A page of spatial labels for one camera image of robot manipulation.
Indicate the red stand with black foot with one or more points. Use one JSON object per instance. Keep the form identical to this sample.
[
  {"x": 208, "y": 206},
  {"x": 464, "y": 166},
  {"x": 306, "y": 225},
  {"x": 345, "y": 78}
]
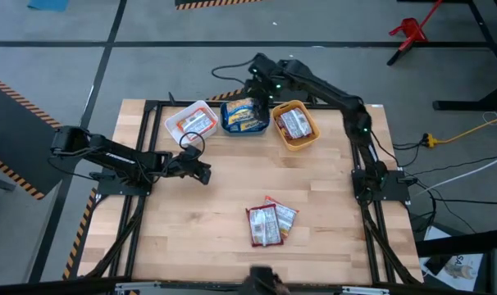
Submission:
[{"x": 410, "y": 30}]

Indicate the person's head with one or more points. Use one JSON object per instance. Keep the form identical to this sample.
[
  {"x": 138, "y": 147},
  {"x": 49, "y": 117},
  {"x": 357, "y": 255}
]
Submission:
[{"x": 265, "y": 280}]

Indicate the white plastic bin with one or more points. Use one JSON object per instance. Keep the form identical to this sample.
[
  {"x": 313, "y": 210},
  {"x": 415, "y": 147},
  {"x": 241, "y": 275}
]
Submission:
[{"x": 172, "y": 127}]

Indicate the black furniture frame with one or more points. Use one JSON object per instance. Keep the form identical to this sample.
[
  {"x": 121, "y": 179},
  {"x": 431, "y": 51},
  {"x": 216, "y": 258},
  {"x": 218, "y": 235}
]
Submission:
[{"x": 461, "y": 245}]

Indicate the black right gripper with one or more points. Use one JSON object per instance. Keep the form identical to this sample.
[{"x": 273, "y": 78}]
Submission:
[{"x": 265, "y": 82}]

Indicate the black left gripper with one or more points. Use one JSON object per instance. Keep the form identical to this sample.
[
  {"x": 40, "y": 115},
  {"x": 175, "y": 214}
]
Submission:
[{"x": 187, "y": 162}]

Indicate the teal plastic bin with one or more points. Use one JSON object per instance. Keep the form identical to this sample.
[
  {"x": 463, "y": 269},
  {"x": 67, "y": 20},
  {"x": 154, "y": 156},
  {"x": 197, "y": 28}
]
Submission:
[{"x": 224, "y": 123}]

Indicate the silver metal bracket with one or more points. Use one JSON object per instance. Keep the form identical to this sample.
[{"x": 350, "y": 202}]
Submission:
[
  {"x": 365, "y": 291},
  {"x": 138, "y": 286}
]

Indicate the yellow plastic bin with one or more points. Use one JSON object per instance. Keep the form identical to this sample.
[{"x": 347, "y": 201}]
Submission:
[{"x": 304, "y": 144}]

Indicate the blue Maruchan noodle pack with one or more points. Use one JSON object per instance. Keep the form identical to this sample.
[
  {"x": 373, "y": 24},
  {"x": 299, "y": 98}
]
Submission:
[
  {"x": 240, "y": 110},
  {"x": 248, "y": 126}
]

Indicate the black yellow hazard tape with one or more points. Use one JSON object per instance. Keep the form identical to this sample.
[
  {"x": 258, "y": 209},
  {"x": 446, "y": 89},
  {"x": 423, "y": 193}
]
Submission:
[{"x": 79, "y": 233}]

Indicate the orange Maruchan noodle pack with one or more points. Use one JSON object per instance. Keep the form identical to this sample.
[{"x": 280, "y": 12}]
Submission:
[
  {"x": 197, "y": 123},
  {"x": 287, "y": 215}
]

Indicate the black mat with hazard stripes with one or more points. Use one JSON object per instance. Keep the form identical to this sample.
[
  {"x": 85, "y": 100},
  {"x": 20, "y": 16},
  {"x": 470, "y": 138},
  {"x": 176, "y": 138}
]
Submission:
[
  {"x": 228, "y": 95},
  {"x": 215, "y": 3},
  {"x": 19, "y": 131}
]

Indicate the blue floor mat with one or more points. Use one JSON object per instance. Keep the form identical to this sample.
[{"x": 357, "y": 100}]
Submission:
[{"x": 47, "y": 4}]

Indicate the black desk leg frame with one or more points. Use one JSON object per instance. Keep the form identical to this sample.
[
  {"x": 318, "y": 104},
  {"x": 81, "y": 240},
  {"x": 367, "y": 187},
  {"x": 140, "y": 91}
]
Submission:
[{"x": 484, "y": 45}]

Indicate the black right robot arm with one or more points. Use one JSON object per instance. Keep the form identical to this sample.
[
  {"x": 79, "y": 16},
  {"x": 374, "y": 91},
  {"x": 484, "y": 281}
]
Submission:
[{"x": 334, "y": 96}]

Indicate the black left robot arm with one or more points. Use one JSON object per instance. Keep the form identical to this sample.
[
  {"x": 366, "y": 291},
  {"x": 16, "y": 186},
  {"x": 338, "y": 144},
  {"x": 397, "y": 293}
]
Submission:
[{"x": 117, "y": 157}]

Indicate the black aluminium table frame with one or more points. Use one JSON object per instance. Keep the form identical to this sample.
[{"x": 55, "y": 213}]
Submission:
[{"x": 373, "y": 246}]

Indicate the white printed poster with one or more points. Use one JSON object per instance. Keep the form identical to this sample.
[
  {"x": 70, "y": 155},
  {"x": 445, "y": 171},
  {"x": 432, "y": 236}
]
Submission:
[{"x": 457, "y": 262}]

